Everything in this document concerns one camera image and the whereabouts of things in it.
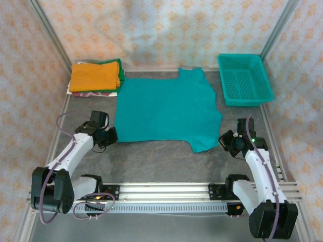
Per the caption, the teal plastic basket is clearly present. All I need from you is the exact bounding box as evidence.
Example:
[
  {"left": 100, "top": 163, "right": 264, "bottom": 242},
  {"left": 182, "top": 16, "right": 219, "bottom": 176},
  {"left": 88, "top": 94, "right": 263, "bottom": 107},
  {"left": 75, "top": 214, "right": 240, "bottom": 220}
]
[{"left": 218, "top": 53, "right": 275, "bottom": 108}]

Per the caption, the aluminium frame post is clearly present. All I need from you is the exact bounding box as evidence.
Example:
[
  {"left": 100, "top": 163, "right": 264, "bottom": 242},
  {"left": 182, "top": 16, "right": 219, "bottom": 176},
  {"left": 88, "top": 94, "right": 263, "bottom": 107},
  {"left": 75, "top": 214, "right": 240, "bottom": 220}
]
[
  {"left": 259, "top": 0, "right": 300, "bottom": 60},
  {"left": 26, "top": 0, "right": 74, "bottom": 74}
]

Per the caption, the patterned fabric backdrop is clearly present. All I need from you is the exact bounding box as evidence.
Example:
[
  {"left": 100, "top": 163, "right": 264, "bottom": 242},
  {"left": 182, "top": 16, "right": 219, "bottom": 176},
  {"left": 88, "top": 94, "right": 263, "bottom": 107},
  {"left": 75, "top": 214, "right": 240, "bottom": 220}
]
[{"left": 0, "top": 0, "right": 323, "bottom": 242}]

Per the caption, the red white patterned folded t-shirt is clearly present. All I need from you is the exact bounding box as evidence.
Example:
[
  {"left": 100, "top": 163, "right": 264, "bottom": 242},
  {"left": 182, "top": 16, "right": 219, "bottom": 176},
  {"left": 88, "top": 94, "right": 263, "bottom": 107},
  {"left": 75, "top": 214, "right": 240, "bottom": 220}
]
[{"left": 71, "top": 90, "right": 119, "bottom": 98}]

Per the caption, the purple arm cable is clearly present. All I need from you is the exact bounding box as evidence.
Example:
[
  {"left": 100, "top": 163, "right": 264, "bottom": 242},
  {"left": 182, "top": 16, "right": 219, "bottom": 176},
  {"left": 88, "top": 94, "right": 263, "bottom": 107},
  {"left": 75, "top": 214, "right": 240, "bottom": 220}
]
[
  {"left": 39, "top": 112, "right": 92, "bottom": 225},
  {"left": 246, "top": 115, "right": 280, "bottom": 242}
]

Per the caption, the aluminium mounting rail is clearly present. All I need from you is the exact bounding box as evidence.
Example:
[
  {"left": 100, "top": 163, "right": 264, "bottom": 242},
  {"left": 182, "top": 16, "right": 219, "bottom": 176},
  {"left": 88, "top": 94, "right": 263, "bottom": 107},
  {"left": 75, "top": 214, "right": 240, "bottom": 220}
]
[{"left": 27, "top": 183, "right": 302, "bottom": 202}]

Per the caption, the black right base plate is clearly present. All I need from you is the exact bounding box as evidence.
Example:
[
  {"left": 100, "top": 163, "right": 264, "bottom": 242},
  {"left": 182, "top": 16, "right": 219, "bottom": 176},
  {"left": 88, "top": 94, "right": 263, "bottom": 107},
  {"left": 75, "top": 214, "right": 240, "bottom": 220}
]
[{"left": 208, "top": 183, "right": 228, "bottom": 202}]

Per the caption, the green folded t-shirt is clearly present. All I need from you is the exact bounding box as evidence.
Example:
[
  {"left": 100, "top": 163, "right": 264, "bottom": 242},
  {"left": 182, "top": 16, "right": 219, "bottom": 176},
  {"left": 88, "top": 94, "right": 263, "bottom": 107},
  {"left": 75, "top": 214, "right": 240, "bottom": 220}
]
[{"left": 97, "top": 58, "right": 126, "bottom": 90}]

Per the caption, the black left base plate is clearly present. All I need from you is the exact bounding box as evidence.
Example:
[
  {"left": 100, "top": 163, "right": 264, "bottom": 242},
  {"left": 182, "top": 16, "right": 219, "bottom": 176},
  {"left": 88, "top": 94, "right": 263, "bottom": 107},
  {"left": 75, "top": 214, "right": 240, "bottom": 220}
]
[{"left": 100, "top": 185, "right": 121, "bottom": 202}]

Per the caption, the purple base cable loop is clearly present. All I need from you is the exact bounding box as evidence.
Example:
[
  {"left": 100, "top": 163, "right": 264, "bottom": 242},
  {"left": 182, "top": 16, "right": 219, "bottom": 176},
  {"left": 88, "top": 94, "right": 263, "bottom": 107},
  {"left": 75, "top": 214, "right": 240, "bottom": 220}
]
[{"left": 72, "top": 193, "right": 116, "bottom": 220}]

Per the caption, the orange folded t-shirt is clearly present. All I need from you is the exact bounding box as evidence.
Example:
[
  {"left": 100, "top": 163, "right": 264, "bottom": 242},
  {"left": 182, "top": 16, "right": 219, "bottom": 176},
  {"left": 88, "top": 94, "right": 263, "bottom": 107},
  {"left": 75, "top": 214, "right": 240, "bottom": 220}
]
[{"left": 69, "top": 62, "right": 121, "bottom": 93}]

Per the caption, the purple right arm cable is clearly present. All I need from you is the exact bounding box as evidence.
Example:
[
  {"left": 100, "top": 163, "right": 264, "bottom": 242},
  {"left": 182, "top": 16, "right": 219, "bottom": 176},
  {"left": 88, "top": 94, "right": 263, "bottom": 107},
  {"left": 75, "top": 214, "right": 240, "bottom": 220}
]
[{"left": 246, "top": 115, "right": 280, "bottom": 242}]

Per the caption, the slotted grey cable duct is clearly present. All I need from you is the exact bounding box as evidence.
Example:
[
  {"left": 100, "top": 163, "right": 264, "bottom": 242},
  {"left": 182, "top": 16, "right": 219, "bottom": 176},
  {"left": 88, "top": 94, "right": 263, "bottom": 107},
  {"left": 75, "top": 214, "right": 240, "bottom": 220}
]
[{"left": 73, "top": 203, "right": 229, "bottom": 214}]

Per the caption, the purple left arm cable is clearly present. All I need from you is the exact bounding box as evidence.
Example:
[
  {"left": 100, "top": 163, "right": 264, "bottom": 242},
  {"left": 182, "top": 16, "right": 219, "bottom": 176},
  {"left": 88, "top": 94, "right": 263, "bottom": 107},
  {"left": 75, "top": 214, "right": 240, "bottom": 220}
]
[{"left": 39, "top": 112, "right": 92, "bottom": 225}]

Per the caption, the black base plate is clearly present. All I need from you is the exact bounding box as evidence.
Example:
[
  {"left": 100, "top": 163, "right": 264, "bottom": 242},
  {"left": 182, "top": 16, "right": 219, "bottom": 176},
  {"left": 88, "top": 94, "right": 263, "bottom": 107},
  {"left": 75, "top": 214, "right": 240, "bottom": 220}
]
[
  {"left": 208, "top": 183, "right": 228, "bottom": 202},
  {"left": 100, "top": 185, "right": 121, "bottom": 202}
]

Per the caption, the teal t-shirt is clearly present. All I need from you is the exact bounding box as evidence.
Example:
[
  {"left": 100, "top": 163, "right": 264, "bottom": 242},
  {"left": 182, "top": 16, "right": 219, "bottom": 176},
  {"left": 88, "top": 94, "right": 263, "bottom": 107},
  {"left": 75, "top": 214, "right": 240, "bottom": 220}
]
[{"left": 115, "top": 67, "right": 223, "bottom": 154}]

